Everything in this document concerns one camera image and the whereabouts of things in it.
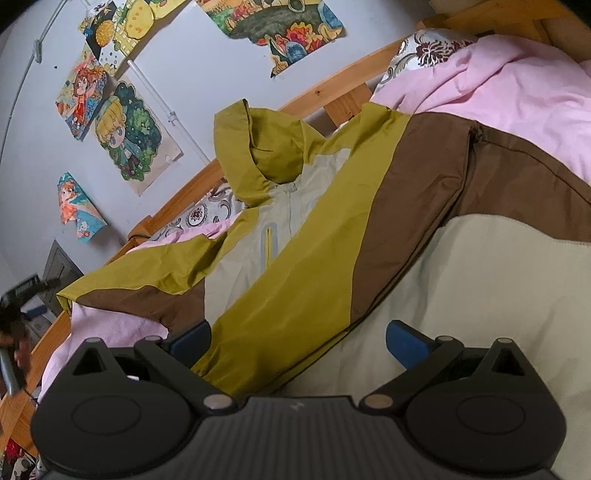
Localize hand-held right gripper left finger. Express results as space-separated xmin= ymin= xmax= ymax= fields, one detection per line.
xmin=69 ymin=320 xmax=237 ymax=412

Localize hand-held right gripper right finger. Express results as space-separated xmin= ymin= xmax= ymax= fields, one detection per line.
xmin=360 ymin=319 xmax=530 ymax=412

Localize beige pillow with yellow band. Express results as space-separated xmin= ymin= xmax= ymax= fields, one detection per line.
xmin=55 ymin=99 xmax=591 ymax=480

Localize grey cabinet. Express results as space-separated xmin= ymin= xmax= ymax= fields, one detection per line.
xmin=41 ymin=239 xmax=87 ymax=324

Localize red black printed cloth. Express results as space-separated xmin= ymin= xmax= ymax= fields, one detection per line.
xmin=0 ymin=438 xmax=43 ymax=480

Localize pink blanket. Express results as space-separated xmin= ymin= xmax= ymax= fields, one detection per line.
xmin=39 ymin=32 xmax=591 ymax=402

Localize floral patterned bedding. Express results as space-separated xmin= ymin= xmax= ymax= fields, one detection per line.
xmin=152 ymin=28 xmax=478 ymax=241

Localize small torn figure wall poster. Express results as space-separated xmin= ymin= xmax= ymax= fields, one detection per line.
xmin=57 ymin=172 xmax=108 ymax=244

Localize blond figure wall poster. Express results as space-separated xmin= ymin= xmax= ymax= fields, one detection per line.
xmin=95 ymin=80 xmax=184 ymax=198

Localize orange-haired figure wall poster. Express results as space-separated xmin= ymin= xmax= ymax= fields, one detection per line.
xmin=55 ymin=45 xmax=114 ymax=141

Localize curved white cable conduit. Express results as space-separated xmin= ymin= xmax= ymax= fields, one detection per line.
xmin=0 ymin=0 xmax=92 ymax=160

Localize straight white cable conduit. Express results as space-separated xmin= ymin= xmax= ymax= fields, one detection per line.
xmin=127 ymin=59 xmax=211 ymax=167

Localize wooden bed frame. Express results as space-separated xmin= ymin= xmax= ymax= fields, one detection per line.
xmin=0 ymin=0 xmax=591 ymax=462

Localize yellow dotted wall poster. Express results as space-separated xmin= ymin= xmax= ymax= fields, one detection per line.
xmin=78 ymin=0 xmax=195 ymax=77

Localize colourful landscape wall poster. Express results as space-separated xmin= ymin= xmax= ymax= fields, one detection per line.
xmin=195 ymin=0 xmax=348 ymax=78

